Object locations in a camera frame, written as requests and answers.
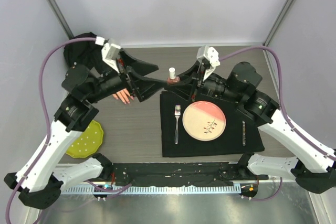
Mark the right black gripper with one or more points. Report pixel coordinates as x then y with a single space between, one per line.
185 91

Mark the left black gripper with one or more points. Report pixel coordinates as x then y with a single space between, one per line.
138 86

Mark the nail polish bottle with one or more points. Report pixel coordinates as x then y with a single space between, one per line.
173 81

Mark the white nail polish cap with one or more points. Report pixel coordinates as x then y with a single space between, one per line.
172 73

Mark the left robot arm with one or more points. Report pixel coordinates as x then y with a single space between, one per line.
38 184

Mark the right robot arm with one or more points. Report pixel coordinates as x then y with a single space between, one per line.
313 165

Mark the silver fork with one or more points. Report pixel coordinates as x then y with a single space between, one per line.
177 114

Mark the pink cream plate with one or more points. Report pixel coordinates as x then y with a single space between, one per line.
204 121

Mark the black placemat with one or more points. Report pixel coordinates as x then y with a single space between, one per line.
230 142

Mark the black sleeve cloth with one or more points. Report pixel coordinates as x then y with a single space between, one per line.
88 54

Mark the table knife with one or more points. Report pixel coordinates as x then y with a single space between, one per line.
243 133

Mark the green dotted plate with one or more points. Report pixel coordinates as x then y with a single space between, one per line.
88 142

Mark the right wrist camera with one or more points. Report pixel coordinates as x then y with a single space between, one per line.
209 56

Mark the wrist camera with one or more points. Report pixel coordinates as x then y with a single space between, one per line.
209 56
109 52

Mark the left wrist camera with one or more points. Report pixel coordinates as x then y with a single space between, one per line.
109 52

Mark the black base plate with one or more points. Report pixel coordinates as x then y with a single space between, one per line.
207 174

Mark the white cable duct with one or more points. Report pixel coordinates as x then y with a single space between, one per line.
86 189

